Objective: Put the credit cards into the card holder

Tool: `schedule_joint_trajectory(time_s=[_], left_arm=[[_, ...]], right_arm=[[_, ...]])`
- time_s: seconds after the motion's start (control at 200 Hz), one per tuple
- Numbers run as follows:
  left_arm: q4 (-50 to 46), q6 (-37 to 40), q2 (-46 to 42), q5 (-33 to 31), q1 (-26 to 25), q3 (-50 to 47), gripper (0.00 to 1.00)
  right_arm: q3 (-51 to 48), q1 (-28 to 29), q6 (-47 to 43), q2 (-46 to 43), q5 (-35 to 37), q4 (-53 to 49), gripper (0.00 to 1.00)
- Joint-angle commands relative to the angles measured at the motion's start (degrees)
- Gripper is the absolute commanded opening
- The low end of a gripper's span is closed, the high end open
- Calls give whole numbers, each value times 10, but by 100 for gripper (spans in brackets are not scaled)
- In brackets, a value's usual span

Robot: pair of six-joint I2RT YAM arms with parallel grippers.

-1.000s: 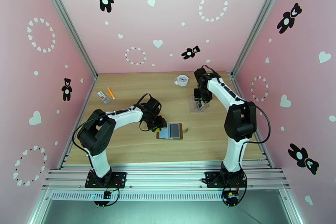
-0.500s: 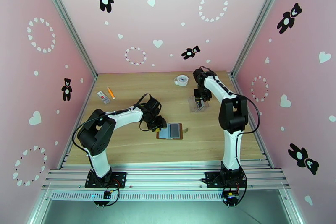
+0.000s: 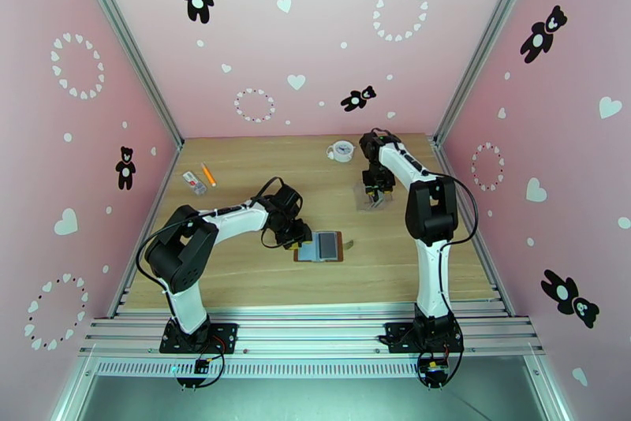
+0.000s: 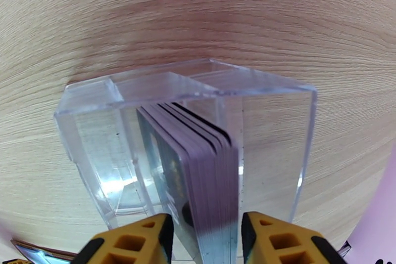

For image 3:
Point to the aluminium table side rail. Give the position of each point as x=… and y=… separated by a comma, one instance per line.
x=451, y=178
x=167, y=178

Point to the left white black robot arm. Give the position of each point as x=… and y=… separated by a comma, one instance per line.
x=236, y=220

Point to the brown leather card holder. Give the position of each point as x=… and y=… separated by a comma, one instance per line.
x=315, y=260

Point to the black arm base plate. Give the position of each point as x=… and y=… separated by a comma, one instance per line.
x=394, y=336
x=224, y=336

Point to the aluminium frame post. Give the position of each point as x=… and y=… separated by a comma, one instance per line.
x=485, y=40
x=124, y=40

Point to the vented metal strip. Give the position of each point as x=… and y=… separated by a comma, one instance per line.
x=296, y=368

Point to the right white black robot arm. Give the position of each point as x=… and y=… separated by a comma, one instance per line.
x=404, y=166

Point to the aluminium rail platform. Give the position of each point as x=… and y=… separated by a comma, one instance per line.
x=315, y=336

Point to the clear acrylic card box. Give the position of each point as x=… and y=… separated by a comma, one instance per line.
x=361, y=198

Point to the orange pen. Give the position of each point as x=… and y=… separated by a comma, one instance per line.
x=208, y=174

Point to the dark grey credit card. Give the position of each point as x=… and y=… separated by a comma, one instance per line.
x=327, y=245

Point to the small black circuit board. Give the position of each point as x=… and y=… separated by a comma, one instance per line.
x=434, y=371
x=201, y=366

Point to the clear plastic packet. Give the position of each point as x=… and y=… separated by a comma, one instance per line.
x=194, y=183

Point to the stack of credit cards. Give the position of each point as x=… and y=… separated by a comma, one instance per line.
x=378, y=205

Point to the white round alarm clock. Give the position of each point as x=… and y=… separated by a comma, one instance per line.
x=341, y=151

